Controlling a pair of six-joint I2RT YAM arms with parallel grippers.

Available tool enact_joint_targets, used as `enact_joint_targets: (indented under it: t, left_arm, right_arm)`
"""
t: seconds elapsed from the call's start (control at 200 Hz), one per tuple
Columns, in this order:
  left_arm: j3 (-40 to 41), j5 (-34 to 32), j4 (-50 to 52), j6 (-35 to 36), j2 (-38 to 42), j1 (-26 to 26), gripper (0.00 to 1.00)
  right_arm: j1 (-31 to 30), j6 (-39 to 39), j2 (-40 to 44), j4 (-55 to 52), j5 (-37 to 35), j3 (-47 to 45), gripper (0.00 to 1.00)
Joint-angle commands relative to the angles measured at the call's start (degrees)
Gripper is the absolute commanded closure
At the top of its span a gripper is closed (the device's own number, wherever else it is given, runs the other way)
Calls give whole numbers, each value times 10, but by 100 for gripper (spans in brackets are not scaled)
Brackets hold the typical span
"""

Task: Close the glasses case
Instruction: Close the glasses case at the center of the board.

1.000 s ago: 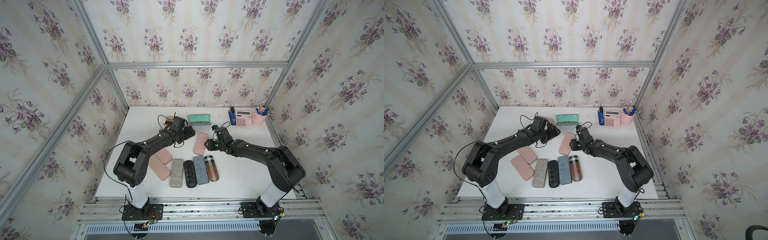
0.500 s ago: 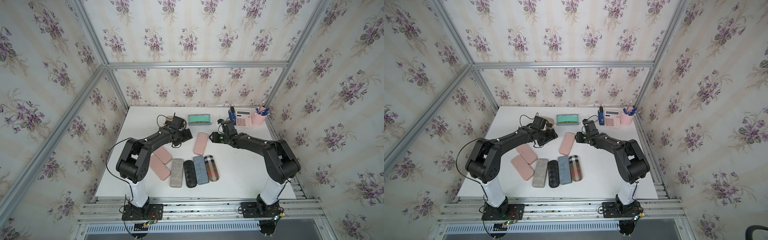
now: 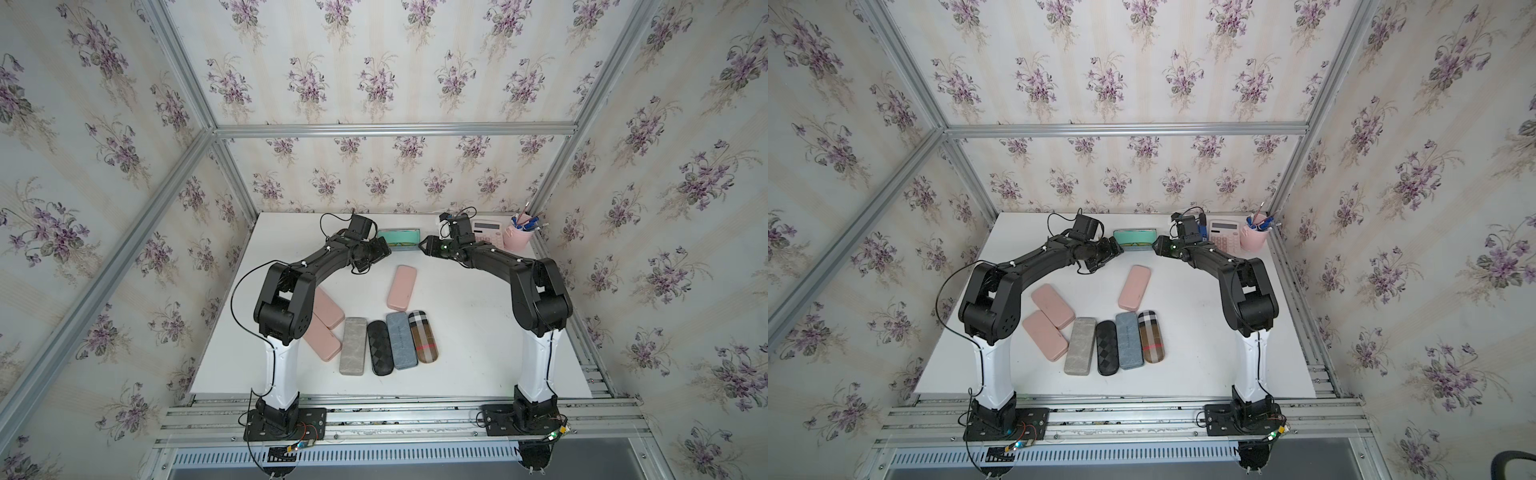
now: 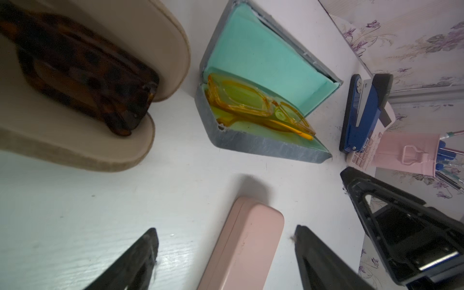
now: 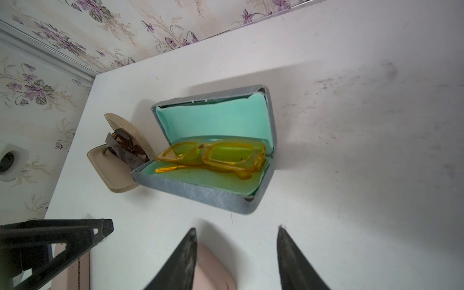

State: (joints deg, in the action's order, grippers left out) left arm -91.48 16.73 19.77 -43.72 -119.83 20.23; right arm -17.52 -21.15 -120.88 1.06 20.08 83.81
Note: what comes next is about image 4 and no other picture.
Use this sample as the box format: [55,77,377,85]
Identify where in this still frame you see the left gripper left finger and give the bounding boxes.
[87,228,159,290]

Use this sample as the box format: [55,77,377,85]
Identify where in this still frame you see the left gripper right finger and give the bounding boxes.
[294,225,372,290]

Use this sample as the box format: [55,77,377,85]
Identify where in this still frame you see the grey teal-lined glasses case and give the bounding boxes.
[195,1,342,164]

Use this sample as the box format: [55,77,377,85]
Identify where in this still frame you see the brown tortoise glasses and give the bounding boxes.
[1,1,160,137]

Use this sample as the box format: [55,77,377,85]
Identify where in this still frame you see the pink calculator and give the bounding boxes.
[346,102,396,174]

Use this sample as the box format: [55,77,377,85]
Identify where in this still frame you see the yellow transparent glasses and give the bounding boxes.
[205,72,315,140]

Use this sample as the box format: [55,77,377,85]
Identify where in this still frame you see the blue black stapler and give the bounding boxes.
[339,73,393,153]

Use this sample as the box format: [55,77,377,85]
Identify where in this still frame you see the pink case white sunglasses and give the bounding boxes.
[198,196,285,290]

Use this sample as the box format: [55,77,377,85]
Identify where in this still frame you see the pink pen cup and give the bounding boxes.
[372,132,441,177]

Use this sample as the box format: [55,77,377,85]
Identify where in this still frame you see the beige case brown glasses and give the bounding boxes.
[1,1,191,172]

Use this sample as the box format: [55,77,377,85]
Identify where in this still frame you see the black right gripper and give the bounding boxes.
[340,167,464,290]

